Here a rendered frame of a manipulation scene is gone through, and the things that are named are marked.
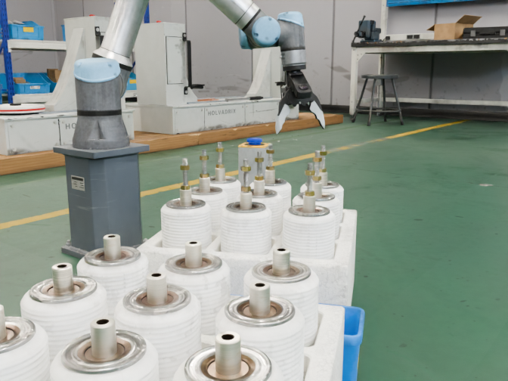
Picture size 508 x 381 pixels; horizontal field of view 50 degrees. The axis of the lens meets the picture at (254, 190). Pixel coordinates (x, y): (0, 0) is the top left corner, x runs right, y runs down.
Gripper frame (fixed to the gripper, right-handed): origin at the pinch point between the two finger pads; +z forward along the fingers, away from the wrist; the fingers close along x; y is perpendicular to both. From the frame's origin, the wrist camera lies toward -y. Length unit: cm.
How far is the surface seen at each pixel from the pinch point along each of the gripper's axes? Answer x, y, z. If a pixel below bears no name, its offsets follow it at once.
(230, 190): 30.1, -39.1, 7.3
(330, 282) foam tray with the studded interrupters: 21, -75, 19
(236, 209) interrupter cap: 34, -63, 7
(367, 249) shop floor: -11.0, -18.3, 33.7
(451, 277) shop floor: -22, -44, 36
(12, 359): 64, -108, 7
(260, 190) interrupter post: 26, -52, 6
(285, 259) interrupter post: 34, -95, 6
